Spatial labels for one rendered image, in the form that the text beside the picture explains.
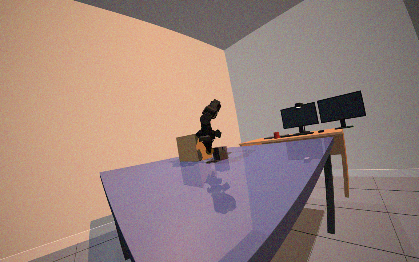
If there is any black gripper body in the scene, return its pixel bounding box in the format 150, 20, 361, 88
199, 126, 216, 142

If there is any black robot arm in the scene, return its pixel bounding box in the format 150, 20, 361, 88
195, 99, 222, 138

